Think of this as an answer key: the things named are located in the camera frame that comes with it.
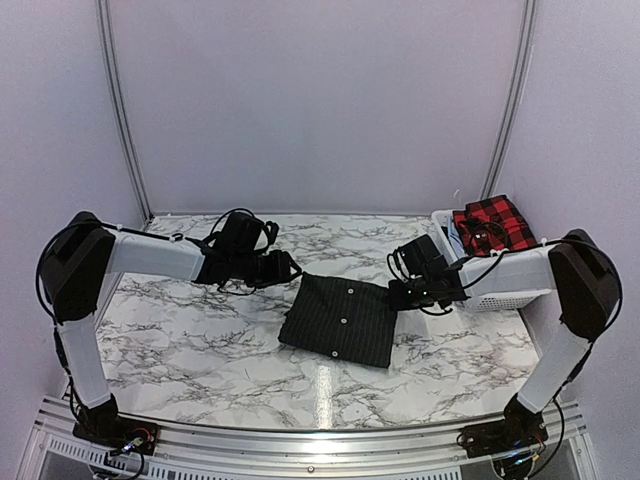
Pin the red black plaid shirt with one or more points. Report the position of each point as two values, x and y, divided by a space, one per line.
492 224

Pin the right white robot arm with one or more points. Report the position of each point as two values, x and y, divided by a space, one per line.
584 279

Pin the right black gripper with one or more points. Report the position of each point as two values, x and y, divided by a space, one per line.
398 298

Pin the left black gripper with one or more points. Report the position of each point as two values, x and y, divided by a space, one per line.
279 270

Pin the black pinstriped long sleeve shirt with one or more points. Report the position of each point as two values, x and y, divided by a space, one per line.
342 319

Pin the right aluminium frame post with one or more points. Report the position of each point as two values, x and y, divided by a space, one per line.
515 92

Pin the light blue shirt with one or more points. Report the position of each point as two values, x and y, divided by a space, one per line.
455 240

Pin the aluminium frame post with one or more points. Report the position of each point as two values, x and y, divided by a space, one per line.
515 92
116 94

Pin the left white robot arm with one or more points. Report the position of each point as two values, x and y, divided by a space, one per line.
69 277

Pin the white plastic laundry basket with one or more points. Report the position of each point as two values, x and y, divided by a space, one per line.
442 219

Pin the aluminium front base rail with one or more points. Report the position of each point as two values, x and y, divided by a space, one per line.
192 451

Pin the left aluminium frame post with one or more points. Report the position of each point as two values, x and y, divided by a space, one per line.
116 94

